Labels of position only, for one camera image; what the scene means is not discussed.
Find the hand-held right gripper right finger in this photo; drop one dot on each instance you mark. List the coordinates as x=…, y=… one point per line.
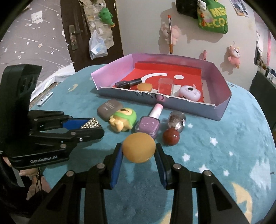
x=160, y=165

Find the orange tipped mop pole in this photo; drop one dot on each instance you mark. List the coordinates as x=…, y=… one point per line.
x=170, y=32

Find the purple nail polish bottle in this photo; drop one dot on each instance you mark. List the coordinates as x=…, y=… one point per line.
x=147, y=126

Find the small white plush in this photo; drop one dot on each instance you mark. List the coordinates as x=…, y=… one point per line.
x=201, y=4

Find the glitter bottle with red cap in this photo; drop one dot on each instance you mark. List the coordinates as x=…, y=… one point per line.
x=175, y=120

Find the black backpack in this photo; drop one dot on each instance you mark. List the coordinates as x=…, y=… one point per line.
x=185, y=8

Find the blue star moon blanket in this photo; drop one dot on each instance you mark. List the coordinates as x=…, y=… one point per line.
x=215, y=150

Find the green plush toy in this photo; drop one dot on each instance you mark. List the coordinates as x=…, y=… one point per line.
x=105, y=16

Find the clear glass cup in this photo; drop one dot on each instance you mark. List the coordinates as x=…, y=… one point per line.
x=165, y=86

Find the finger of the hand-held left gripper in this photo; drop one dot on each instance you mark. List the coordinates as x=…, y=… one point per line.
x=73, y=124
x=86, y=134

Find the beige hanging organizer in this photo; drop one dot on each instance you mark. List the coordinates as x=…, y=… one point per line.
x=90, y=13

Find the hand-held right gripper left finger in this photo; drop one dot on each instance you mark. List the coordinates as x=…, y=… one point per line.
x=116, y=165

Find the yellow green toy figure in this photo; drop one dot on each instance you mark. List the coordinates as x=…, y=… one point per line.
x=124, y=118

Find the pink pole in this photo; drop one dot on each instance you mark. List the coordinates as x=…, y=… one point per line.
x=205, y=55

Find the clear plastic bag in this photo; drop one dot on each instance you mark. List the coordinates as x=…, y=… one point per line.
x=97, y=47

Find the table with dark grey cloth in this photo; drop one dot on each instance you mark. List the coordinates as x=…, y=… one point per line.
x=261, y=86

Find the lavender round compact device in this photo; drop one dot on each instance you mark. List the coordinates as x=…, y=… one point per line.
x=189, y=93

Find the pink horned plush toy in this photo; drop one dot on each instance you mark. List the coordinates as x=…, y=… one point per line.
x=234, y=56

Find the pale pink plush toy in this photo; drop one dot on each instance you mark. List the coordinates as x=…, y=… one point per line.
x=175, y=32

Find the silver flat case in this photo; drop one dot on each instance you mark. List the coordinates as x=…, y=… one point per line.
x=45, y=99

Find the green tote bag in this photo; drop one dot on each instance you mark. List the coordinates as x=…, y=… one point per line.
x=213, y=21

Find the black nail polish bottle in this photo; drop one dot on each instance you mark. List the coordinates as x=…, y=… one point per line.
x=129, y=83

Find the red tassel charm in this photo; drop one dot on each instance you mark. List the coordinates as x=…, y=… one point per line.
x=201, y=17

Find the photo wall poster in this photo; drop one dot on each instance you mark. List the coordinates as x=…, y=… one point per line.
x=239, y=7

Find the row of cosmetic bottles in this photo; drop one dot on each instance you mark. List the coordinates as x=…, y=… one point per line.
x=271, y=73

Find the white paper sheet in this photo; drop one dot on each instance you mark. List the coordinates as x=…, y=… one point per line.
x=36, y=16

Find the white plastic sheet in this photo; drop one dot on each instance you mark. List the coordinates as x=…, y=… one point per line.
x=51, y=79

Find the grey rounded case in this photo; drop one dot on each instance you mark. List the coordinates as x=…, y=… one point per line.
x=109, y=107

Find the large amber round jar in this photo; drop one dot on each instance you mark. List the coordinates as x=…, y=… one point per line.
x=139, y=147

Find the person's left hand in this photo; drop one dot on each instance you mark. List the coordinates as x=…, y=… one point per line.
x=34, y=178

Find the dark brown door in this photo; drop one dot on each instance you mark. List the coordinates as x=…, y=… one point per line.
x=69, y=13

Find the pink cardboard box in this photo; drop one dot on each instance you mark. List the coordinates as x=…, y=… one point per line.
x=120, y=69

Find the small amber round jar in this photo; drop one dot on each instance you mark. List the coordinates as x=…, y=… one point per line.
x=144, y=87

